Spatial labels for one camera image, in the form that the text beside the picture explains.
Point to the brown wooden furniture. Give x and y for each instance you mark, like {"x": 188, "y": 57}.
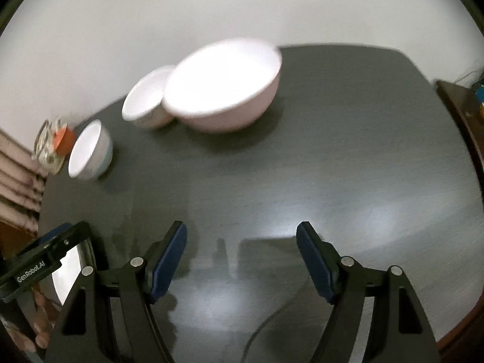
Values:
{"x": 15, "y": 234}

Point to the blue and orange toy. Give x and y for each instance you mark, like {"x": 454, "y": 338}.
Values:
{"x": 480, "y": 98}

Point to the small white bowl blue base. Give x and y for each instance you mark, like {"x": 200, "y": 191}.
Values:
{"x": 87, "y": 147}

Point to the white plate with pink flowers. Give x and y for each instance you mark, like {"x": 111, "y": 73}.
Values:
{"x": 72, "y": 272}

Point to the floral ceramic teapot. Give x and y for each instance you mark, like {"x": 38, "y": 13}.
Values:
{"x": 45, "y": 155}

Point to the small white bowl beige outside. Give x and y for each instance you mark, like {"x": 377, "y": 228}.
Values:
{"x": 145, "y": 94}

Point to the large pink bowl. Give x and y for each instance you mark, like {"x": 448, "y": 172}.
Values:
{"x": 223, "y": 79}

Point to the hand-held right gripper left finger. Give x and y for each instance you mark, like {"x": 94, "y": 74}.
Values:
{"x": 168, "y": 261}

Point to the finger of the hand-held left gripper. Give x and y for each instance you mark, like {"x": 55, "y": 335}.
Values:
{"x": 53, "y": 234}
{"x": 72, "y": 236}

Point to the beige patterned curtain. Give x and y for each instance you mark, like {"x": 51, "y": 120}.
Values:
{"x": 19, "y": 181}

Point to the orange lidded cup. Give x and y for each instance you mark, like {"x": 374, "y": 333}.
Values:
{"x": 65, "y": 141}

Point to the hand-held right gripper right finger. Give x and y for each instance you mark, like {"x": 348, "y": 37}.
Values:
{"x": 314, "y": 261}

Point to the dark wooden cabinet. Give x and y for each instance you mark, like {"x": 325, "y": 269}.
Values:
{"x": 459, "y": 109}

